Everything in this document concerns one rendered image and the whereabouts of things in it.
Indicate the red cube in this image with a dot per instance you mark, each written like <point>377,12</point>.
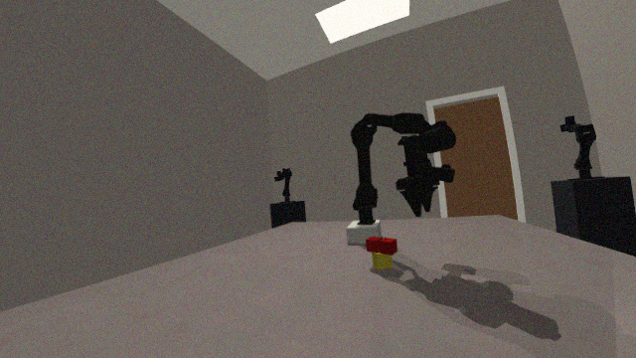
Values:
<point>388,246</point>
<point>373,244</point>

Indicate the yellow cube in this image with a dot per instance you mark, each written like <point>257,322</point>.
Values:
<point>381,261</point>

